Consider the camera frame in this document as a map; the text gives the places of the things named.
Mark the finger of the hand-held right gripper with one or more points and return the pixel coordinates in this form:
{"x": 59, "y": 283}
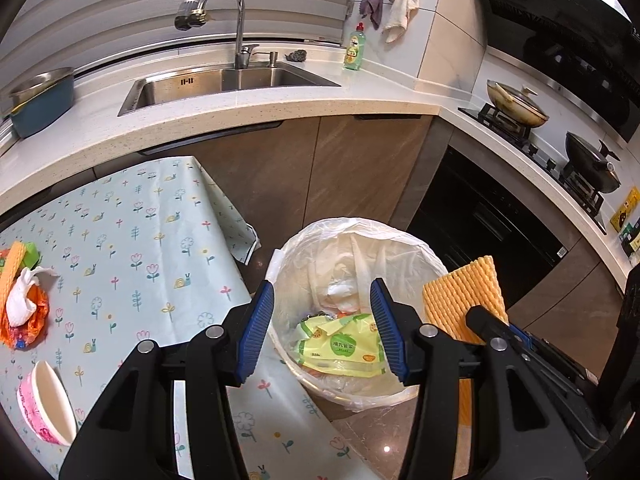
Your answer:
{"x": 527, "y": 342}
{"x": 480, "y": 317}

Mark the black range hood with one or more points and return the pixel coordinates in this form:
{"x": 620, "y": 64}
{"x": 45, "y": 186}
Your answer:
{"x": 565, "y": 25}

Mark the brown base cabinet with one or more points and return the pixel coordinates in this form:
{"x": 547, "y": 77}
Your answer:
{"x": 350, "y": 170}

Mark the wok with glass lid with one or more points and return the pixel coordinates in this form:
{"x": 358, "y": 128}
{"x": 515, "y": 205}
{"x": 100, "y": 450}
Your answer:
{"x": 517, "y": 105}

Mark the dark scouring ball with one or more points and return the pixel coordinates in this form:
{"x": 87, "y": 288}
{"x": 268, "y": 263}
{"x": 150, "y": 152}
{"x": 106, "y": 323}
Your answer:
{"x": 296, "y": 55}

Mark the blue plastic basin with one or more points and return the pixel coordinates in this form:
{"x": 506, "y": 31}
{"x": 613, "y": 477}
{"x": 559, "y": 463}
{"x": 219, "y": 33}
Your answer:
{"x": 42, "y": 107}

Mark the black built-in appliance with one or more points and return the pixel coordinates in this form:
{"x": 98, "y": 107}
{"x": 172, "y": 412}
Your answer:
{"x": 490, "y": 215}

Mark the floral tablecloth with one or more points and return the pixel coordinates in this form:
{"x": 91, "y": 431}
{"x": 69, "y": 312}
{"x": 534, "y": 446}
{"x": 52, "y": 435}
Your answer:
{"x": 140, "y": 240}

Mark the pink paper bowl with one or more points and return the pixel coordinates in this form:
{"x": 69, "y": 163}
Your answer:
{"x": 45, "y": 400}

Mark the green dish soap bottle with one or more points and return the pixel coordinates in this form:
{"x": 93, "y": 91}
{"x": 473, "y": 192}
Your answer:
{"x": 355, "y": 50}

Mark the yellow green snack packet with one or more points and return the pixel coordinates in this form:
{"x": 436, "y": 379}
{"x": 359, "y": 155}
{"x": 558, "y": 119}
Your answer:
{"x": 345, "y": 347}

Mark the yellow honeycomb cloth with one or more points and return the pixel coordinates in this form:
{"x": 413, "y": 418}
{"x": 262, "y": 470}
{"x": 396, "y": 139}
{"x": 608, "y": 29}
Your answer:
{"x": 12, "y": 272}
{"x": 465, "y": 290}

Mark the chrome kitchen faucet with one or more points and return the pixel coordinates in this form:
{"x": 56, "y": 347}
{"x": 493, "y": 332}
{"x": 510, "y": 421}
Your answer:
{"x": 240, "y": 15}

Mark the purple hanging cloth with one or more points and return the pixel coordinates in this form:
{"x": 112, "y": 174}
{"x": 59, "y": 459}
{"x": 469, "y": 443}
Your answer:
{"x": 372, "y": 2}

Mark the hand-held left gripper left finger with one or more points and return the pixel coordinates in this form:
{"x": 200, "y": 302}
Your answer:
{"x": 257, "y": 330}

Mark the white stone kitchen counter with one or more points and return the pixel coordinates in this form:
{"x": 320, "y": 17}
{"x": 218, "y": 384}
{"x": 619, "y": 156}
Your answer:
{"x": 300, "y": 105}

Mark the cream hanging cloth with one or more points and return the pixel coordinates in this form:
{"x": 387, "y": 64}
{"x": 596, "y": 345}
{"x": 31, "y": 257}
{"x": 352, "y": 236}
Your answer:
{"x": 400, "y": 10}

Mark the pink bin with plastic liner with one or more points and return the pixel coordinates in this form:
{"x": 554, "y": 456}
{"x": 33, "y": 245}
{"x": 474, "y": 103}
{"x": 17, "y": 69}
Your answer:
{"x": 310, "y": 260}

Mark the grey steel wool pad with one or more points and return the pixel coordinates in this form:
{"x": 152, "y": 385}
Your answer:
{"x": 324, "y": 316}

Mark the black gas stove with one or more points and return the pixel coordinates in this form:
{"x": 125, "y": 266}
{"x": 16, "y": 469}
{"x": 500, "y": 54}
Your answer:
{"x": 545, "y": 152}

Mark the yellow labelled packets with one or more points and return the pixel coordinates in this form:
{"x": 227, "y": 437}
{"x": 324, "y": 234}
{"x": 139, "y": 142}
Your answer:
{"x": 627, "y": 220}

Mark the white tissue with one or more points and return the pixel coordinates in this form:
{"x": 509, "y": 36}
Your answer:
{"x": 22, "y": 297}

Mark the stainless steel sink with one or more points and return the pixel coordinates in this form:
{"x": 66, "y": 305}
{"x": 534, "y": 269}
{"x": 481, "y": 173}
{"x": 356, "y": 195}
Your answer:
{"x": 225, "y": 85}

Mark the grey window blind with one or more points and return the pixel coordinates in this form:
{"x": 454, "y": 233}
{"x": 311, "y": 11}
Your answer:
{"x": 150, "y": 5}

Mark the steel bowl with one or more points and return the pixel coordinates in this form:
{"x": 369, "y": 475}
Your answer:
{"x": 40, "y": 80}

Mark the orange plastic wrapper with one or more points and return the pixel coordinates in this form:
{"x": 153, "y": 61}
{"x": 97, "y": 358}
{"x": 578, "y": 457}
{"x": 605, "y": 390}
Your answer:
{"x": 35, "y": 325}

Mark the black wok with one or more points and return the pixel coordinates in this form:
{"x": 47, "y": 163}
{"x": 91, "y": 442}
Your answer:
{"x": 592, "y": 165}

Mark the crumpled white plastic bag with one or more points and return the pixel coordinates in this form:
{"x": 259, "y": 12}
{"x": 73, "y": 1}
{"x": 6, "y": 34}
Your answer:
{"x": 345, "y": 292}

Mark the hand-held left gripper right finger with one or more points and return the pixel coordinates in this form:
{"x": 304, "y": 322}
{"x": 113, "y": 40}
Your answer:
{"x": 387, "y": 330}

